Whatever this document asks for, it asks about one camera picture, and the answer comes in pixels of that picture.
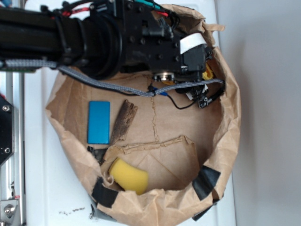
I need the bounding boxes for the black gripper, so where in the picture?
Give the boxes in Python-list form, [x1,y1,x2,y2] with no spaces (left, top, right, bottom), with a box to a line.
[122,0,212,82]

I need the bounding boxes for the yellow terry cloth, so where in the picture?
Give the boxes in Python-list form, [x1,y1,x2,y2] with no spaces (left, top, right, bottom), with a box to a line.
[162,63,214,85]

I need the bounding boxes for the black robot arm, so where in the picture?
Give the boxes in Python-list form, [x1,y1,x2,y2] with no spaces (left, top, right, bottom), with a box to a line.
[0,0,212,81]

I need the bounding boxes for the brown bark piece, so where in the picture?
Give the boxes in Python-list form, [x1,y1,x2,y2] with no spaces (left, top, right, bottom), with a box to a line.
[110,99,138,145]

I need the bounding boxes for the blue wooden block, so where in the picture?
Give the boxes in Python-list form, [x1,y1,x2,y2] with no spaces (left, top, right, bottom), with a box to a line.
[87,101,110,144]

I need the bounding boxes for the brown paper bag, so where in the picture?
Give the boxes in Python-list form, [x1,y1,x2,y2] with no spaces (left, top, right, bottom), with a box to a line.
[45,3,242,226]

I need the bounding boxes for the yellow sponge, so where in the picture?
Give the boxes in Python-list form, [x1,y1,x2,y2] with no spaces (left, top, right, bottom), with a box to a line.
[109,158,149,195]

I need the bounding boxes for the black tape piece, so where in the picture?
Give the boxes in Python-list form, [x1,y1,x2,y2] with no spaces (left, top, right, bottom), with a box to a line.
[92,178,119,208]
[192,165,221,201]

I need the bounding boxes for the black mounting plate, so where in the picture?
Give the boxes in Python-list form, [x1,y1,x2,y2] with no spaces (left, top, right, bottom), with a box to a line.
[0,94,14,166]

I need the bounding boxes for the white ribbon cable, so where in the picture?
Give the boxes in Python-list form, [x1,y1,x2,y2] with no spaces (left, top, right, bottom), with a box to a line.
[180,33,206,55]

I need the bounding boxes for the thin black wire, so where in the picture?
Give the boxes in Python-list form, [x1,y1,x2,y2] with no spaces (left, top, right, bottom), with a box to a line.
[148,81,226,110]

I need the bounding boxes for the red and black wires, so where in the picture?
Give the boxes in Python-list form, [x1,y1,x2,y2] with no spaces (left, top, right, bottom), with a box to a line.
[40,0,182,26]

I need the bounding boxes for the grey braided cable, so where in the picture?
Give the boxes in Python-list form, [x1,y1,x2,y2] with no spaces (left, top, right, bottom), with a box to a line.
[0,58,225,97]

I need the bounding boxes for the metal rail frame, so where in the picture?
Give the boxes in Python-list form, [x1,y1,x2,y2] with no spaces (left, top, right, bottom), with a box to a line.
[0,72,26,226]

